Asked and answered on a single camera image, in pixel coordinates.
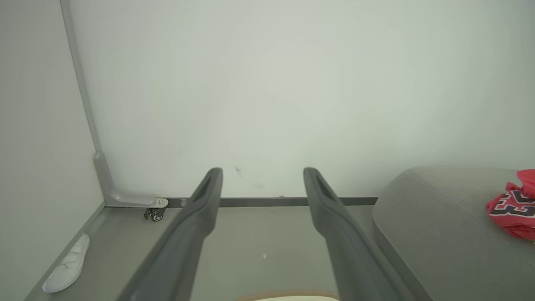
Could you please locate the red basketball jersey number 23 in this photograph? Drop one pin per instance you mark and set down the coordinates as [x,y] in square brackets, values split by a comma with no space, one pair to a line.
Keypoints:
[514,221]

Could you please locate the grey metal frame post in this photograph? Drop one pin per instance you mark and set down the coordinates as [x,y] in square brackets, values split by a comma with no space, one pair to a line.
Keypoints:
[106,184]

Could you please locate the white perforated laundry basket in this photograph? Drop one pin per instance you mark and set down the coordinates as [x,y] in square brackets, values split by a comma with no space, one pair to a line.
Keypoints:
[288,293]

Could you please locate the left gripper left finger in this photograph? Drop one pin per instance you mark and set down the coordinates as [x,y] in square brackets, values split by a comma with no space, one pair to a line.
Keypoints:
[184,242]

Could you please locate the grey fabric sofa seat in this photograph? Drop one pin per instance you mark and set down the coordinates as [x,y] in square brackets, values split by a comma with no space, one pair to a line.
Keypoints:
[439,234]

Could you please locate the dark wall baseboard strip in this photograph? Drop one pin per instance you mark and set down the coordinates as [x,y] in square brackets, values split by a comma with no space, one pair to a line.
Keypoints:
[259,202]

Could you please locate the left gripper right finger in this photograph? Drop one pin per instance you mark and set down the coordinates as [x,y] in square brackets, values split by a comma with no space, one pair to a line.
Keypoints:
[347,251]

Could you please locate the small black caster wheel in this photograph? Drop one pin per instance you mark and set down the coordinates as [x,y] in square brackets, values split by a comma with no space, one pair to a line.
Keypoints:
[157,215]

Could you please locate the white slip-on shoe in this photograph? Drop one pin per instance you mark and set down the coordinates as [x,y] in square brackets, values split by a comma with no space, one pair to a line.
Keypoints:
[62,271]

